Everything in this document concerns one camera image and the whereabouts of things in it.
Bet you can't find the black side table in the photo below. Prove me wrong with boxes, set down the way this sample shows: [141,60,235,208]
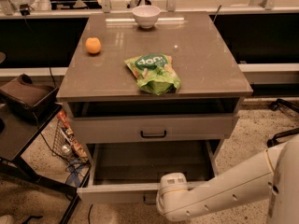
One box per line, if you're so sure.
[0,105,78,224]

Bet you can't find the grey drawer cabinet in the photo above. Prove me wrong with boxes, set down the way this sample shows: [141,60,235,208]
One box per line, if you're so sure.
[56,11,254,173]

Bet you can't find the black office chair base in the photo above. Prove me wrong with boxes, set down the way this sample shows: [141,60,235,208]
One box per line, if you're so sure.
[266,98,299,147]

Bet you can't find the grey drawer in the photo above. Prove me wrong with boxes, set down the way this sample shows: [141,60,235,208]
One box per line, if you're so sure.
[78,140,222,204]
[71,98,239,144]

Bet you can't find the black floor cable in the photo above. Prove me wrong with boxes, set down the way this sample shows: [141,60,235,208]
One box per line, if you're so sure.
[87,203,94,224]

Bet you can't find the green snack bag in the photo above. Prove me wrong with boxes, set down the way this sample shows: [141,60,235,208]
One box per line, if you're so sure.
[124,54,180,95]

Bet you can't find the wire basket with snacks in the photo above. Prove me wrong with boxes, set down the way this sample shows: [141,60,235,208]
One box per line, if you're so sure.
[53,110,88,163]

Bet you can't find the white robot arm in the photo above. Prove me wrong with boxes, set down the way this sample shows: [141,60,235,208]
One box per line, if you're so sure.
[156,135,299,224]

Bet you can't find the white ceramic bowl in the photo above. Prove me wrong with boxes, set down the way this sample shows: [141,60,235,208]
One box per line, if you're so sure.
[132,5,161,29]

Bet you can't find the dark bin with brown cloth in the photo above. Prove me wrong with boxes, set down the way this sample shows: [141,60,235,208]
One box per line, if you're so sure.
[0,74,58,120]

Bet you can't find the orange fruit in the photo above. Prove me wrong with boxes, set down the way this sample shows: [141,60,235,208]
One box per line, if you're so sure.
[85,37,102,54]

